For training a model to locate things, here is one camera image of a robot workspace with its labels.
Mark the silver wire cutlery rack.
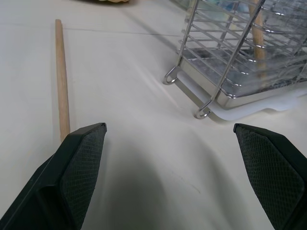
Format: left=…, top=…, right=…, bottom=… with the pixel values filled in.
left=163, top=0, right=307, bottom=120

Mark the wooden utensil handle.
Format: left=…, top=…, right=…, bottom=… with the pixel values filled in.
left=55, top=19, right=71, bottom=143

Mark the white drip tray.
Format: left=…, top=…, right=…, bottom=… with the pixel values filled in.
left=176, top=73, right=307, bottom=122

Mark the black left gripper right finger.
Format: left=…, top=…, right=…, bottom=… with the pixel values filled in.
left=233, top=123, right=307, bottom=230

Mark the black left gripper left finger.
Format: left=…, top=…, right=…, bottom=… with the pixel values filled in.
left=0, top=122, right=108, bottom=230

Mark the wooden utensil in rack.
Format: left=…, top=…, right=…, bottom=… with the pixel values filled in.
left=247, top=0, right=267, bottom=83

